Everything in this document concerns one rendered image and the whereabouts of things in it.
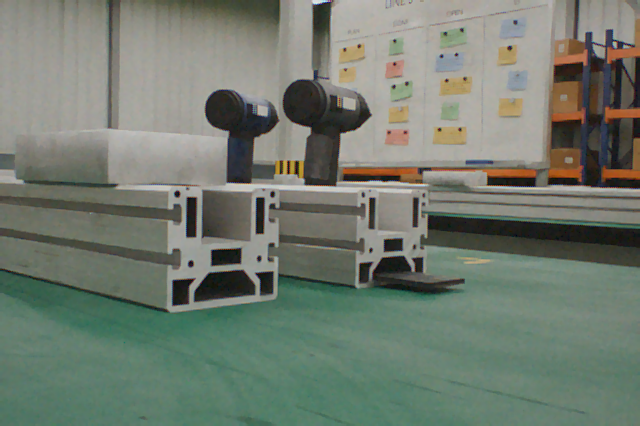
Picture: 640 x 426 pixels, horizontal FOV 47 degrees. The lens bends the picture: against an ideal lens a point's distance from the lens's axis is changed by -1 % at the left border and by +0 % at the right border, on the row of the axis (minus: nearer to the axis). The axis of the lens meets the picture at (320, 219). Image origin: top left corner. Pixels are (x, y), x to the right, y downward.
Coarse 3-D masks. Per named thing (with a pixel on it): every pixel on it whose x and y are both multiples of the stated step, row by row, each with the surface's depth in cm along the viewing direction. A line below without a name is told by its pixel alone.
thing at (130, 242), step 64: (0, 192) 69; (64, 192) 60; (128, 192) 53; (192, 192) 51; (256, 192) 55; (0, 256) 69; (64, 256) 60; (128, 256) 55; (192, 256) 51; (256, 256) 55
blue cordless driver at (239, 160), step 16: (224, 96) 106; (240, 96) 107; (208, 112) 107; (224, 112) 106; (240, 112) 106; (256, 112) 110; (272, 112) 116; (224, 128) 106; (240, 128) 108; (256, 128) 112; (272, 128) 117; (240, 144) 109; (240, 160) 109; (240, 176) 109
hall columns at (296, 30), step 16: (288, 0) 925; (304, 0) 908; (288, 16) 926; (304, 16) 909; (288, 32) 927; (304, 32) 911; (288, 48) 929; (304, 48) 912; (288, 64) 930; (304, 64) 914; (288, 80) 931; (288, 128) 933; (304, 128) 919; (288, 144) 934; (304, 144) 921; (288, 160) 934
